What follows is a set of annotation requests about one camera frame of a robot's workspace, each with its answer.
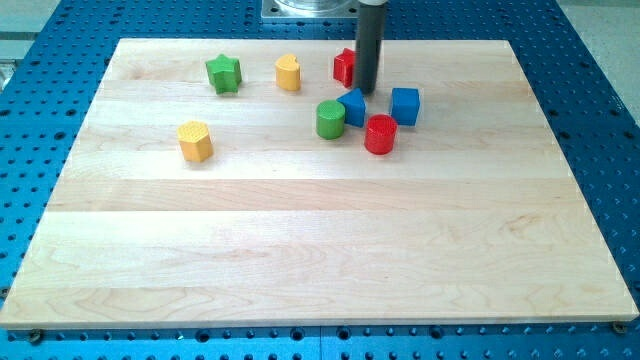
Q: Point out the red star block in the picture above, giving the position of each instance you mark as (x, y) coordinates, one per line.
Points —
(343, 67)

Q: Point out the green star block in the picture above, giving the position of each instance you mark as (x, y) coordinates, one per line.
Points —
(224, 74)

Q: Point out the green cylinder block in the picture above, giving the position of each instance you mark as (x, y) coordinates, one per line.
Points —
(330, 117)

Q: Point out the red cylinder block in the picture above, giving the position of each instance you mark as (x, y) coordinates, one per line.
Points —
(380, 134)

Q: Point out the blue triangle block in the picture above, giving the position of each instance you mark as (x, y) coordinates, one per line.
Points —
(355, 107)

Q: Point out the light wooden board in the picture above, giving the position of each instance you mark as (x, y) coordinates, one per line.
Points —
(473, 217)

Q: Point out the blue cube block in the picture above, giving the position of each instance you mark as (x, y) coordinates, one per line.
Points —
(405, 105)

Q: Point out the yellow heart block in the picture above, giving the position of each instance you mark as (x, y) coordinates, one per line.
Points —
(288, 72)

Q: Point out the yellow hexagon block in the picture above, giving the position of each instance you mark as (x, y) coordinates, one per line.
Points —
(195, 141)

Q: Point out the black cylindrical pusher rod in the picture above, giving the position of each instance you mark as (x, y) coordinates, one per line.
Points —
(370, 30)

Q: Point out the left board clamp screw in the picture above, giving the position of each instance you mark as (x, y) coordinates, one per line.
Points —
(35, 336)

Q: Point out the board clamp screw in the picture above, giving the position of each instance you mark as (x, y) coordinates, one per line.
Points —
(619, 328)
(35, 336)

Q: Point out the right board clamp screw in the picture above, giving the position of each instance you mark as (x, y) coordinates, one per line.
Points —
(619, 328)

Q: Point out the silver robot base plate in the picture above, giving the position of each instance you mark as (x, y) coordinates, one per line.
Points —
(308, 9)

